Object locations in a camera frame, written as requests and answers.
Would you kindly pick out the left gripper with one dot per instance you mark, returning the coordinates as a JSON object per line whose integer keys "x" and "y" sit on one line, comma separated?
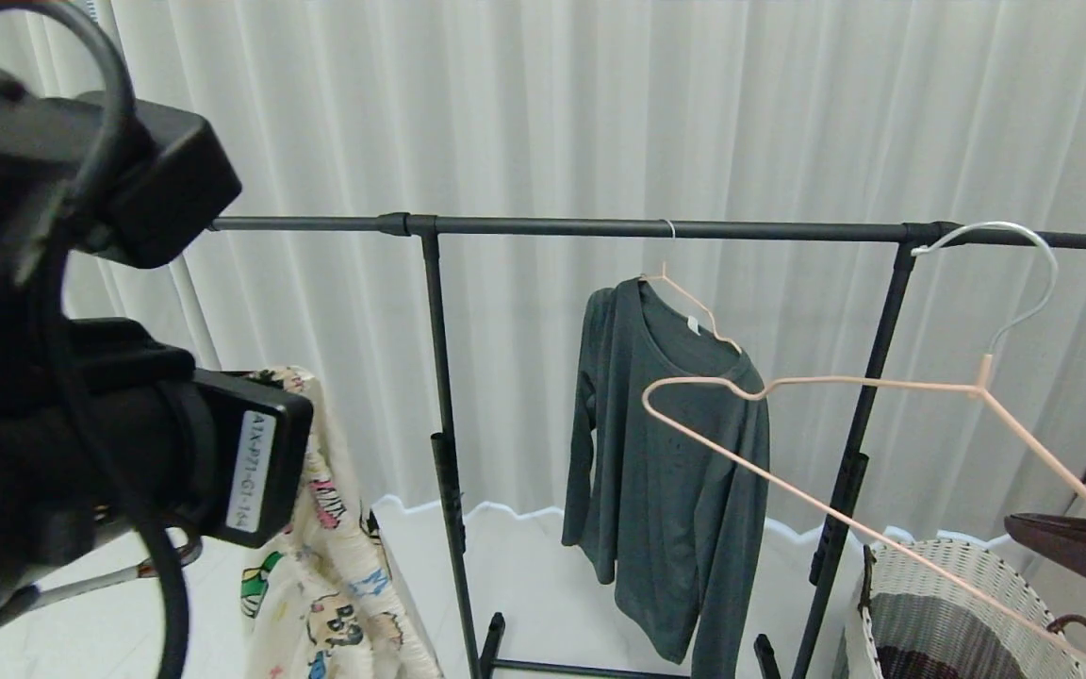
{"x": 128, "y": 471}

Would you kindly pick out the cream printed garment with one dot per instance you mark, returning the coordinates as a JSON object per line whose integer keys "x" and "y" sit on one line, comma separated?
{"x": 336, "y": 604}

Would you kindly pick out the dark grey T-shirt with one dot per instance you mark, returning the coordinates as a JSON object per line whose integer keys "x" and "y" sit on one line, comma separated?
{"x": 675, "y": 490}

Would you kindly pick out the pink clothes hanger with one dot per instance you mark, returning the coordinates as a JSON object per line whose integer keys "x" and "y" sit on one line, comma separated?
{"x": 694, "y": 302}
{"x": 882, "y": 382}

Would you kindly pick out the black clothes rack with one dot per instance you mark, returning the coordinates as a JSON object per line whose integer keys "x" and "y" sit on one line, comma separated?
{"x": 552, "y": 226}

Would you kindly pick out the white laundry basket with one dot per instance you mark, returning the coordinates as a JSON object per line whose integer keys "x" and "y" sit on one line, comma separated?
{"x": 958, "y": 585}

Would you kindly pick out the white curtain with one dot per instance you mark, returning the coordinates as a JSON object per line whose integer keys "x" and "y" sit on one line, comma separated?
{"x": 505, "y": 113}

